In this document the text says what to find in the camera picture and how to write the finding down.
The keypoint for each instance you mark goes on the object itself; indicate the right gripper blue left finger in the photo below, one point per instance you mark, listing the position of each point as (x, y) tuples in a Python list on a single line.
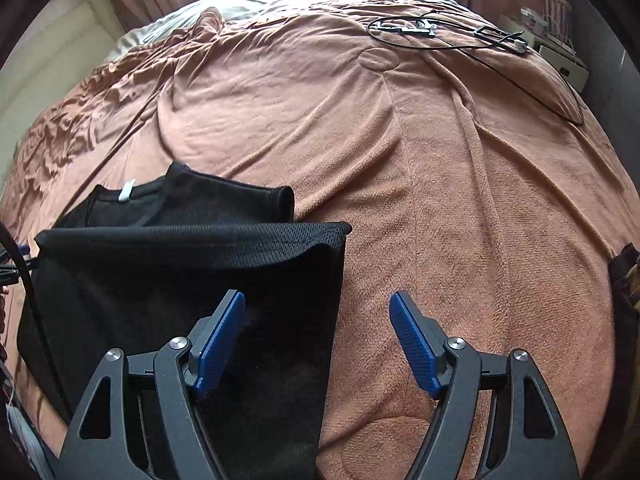
[(212, 342)]

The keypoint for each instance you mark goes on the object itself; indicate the white rack on cabinet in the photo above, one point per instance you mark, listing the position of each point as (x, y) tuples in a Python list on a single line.
[(558, 15)]

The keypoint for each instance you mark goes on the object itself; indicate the black glasses on bed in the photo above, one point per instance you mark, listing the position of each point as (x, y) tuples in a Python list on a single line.
[(495, 37)]

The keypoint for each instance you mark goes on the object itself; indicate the stack of folded dark clothes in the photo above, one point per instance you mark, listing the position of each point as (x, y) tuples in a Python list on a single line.
[(620, 270)]

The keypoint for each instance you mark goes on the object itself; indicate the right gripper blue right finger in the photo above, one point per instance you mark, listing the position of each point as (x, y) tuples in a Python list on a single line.
[(422, 340)]

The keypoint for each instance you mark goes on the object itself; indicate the cream padded headboard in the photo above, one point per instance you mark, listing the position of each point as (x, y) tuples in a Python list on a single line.
[(48, 65)]

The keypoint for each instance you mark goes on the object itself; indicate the black mesh tank top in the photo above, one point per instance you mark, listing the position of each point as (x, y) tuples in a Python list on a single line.
[(132, 269)]

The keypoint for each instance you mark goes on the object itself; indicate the brown terry bed blanket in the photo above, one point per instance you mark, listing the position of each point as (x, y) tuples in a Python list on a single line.
[(478, 182)]

